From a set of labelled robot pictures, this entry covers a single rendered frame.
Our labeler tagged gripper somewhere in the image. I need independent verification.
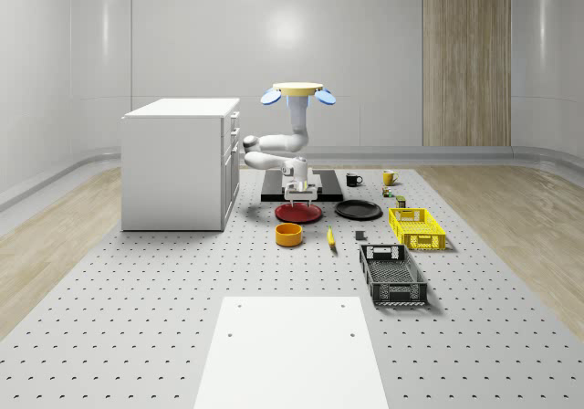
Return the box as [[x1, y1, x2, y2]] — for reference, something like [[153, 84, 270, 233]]
[[283, 188, 318, 209]]

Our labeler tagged red plate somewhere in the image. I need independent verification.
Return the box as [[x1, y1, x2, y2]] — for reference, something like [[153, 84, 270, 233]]
[[275, 202, 324, 224]]

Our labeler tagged black stove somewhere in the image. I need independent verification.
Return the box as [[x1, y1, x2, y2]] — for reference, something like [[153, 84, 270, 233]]
[[260, 168, 344, 203]]

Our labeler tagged yellow bowl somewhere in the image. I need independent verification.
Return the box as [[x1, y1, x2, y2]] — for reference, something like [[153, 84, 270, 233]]
[[275, 223, 303, 247]]

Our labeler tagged black plate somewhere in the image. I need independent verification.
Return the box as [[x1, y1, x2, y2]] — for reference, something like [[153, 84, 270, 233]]
[[334, 199, 384, 221]]

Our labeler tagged drone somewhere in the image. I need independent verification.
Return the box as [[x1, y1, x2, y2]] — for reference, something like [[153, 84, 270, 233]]
[[260, 81, 338, 107]]

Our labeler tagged white cabinet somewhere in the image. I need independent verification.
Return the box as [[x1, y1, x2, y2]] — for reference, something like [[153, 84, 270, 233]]
[[120, 97, 242, 233]]

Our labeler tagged yellow basket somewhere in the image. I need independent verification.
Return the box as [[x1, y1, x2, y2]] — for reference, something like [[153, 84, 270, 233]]
[[388, 207, 447, 251]]

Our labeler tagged dark grey basket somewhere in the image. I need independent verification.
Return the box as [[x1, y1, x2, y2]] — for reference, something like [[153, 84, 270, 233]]
[[359, 243, 430, 308]]

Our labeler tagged white board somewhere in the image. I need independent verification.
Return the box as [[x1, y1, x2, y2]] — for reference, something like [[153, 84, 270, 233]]
[[193, 296, 390, 409]]

